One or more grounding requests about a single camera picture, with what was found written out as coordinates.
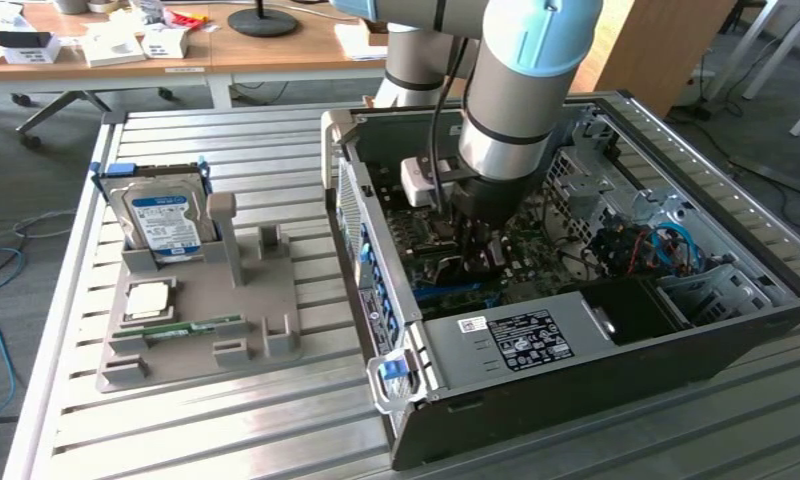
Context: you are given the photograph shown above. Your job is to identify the wooden desk white frame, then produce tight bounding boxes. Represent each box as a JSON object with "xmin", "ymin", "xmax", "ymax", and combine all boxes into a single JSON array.
[{"xmin": 0, "ymin": 0, "xmax": 482, "ymax": 109}]

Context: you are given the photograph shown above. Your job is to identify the black and white box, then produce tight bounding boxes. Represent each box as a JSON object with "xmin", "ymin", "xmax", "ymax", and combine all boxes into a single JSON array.
[{"xmin": 0, "ymin": 30, "xmax": 64, "ymax": 66}]

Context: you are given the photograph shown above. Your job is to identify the metal drive cage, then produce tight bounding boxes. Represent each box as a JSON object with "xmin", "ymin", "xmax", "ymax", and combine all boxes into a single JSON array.
[{"xmin": 526, "ymin": 107, "xmax": 709, "ymax": 251}]

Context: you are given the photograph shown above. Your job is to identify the grey power supply unit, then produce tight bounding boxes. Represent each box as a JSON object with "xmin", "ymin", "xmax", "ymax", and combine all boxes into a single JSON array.
[{"xmin": 421, "ymin": 292, "xmax": 619, "ymax": 391}]

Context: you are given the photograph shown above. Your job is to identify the flat white box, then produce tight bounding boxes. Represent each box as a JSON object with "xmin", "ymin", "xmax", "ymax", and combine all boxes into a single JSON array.
[{"xmin": 79, "ymin": 27, "xmax": 150, "ymax": 69}]

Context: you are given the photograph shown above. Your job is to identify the hard disk with blue caddy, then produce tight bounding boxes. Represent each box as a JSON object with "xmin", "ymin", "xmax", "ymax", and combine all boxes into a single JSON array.
[{"xmin": 90, "ymin": 155, "xmax": 223, "ymax": 264}]

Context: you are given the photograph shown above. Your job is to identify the open black PC case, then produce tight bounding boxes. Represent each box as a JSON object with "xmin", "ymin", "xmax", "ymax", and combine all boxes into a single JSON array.
[{"xmin": 319, "ymin": 89, "xmax": 800, "ymax": 471}]

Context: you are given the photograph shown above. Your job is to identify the long black heatsink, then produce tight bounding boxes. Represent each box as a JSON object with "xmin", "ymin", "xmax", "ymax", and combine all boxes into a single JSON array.
[{"xmin": 413, "ymin": 242, "xmax": 462, "ymax": 261}]

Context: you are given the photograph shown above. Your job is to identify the blue wire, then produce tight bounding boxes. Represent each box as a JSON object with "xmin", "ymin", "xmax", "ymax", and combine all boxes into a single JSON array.
[{"xmin": 646, "ymin": 222, "xmax": 706, "ymax": 275}]

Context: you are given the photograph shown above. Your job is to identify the white printed box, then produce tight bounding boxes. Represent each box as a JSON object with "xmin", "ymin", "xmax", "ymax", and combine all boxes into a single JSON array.
[{"xmin": 139, "ymin": 23, "xmax": 192, "ymax": 60}]

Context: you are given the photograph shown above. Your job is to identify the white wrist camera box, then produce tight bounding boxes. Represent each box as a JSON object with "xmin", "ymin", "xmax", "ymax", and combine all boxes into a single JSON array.
[{"xmin": 399, "ymin": 155, "xmax": 466, "ymax": 207}]

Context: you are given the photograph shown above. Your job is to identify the grey parts rack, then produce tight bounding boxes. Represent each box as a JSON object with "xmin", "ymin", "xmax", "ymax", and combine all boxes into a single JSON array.
[{"xmin": 96, "ymin": 192, "xmax": 307, "ymax": 395}]

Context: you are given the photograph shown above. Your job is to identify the green RAM stick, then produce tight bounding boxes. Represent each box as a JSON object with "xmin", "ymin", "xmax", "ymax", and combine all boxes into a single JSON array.
[{"xmin": 116, "ymin": 313, "xmax": 249, "ymax": 344}]

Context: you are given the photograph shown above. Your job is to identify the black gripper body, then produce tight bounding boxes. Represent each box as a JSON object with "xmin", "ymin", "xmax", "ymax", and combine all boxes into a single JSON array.
[{"xmin": 449, "ymin": 172, "xmax": 531, "ymax": 237}]

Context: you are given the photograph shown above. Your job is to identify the white paper stack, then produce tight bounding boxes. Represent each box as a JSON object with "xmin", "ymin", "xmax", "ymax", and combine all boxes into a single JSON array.
[{"xmin": 333, "ymin": 22, "xmax": 390, "ymax": 62}]

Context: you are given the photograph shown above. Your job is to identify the clear plastic bag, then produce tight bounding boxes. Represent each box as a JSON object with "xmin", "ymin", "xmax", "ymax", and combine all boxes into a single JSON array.
[{"xmin": 127, "ymin": 0, "xmax": 170, "ymax": 26}]

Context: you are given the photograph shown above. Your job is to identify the silver CPU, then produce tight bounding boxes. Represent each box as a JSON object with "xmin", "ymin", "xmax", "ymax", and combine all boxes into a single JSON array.
[{"xmin": 124, "ymin": 284, "xmax": 175, "ymax": 321}]

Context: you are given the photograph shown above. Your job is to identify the red plastic item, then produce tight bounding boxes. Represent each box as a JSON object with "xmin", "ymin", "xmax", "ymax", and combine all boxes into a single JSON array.
[{"xmin": 171, "ymin": 8, "xmax": 213, "ymax": 30}]

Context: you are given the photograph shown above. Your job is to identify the wooden cabinet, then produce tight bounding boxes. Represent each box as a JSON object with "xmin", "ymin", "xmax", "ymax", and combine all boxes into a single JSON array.
[{"xmin": 570, "ymin": 0, "xmax": 740, "ymax": 117}]

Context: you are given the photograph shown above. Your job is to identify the white papers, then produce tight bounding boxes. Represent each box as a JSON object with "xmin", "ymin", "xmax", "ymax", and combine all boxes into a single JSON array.
[{"xmin": 0, "ymin": 0, "xmax": 39, "ymax": 34}]

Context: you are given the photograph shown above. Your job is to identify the blue expansion slot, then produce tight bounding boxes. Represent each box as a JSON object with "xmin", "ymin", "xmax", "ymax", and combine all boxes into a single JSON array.
[{"xmin": 413, "ymin": 282, "xmax": 486, "ymax": 304}]

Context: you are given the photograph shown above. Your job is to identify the CPU socket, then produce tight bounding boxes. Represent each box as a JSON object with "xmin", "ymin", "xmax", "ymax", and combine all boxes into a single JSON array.
[{"xmin": 419, "ymin": 209, "xmax": 462, "ymax": 251}]

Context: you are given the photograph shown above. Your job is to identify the Nvidia graphics card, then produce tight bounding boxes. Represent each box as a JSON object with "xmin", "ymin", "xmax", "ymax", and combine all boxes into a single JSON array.
[{"xmin": 410, "ymin": 247, "xmax": 509, "ymax": 290}]

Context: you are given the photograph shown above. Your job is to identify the black camera cable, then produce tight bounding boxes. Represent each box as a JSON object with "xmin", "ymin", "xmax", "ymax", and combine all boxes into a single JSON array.
[{"xmin": 429, "ymin": 35, "xmax": 474, "ymax": 214}]

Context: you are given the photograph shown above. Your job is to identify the grey disk bay trays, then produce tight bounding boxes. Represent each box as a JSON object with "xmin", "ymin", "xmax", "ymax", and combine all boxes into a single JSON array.
[{"xmin": 654, "ymin": 263, "xmax": 776, "ymax": 326}]

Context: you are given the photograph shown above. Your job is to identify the green Dell motherboard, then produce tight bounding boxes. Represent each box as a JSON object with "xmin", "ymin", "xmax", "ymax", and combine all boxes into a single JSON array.
[{"xmin": 383, "ymin": 192, "xmax": 575, "ymax": 321}]

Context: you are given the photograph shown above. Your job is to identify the white frame table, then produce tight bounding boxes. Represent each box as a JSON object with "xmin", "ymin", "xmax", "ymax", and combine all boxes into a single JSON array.
[{"xmin": 704, "ymin": 0, "xmax": 800, "ymax": 139}]

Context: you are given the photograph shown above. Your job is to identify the black round lamp base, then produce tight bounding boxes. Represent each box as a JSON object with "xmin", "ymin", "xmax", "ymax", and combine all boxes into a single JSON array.
[{"xmin": 226, "ymin": 0, "xmax": 302, "ymax": 39}]

